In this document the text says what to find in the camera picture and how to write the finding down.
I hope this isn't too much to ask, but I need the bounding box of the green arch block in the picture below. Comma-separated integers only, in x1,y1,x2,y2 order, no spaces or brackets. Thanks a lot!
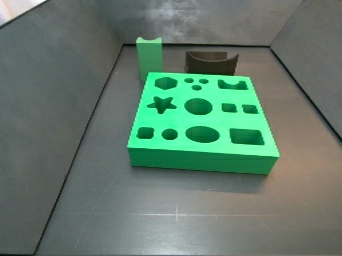
137,37,164,81

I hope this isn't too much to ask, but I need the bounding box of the green shape sorter board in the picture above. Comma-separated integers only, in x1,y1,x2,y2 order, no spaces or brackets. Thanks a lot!
127,72,280,174

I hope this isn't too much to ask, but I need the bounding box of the dark curved holder block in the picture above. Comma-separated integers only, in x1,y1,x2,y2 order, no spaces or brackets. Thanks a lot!
186,51,240,75

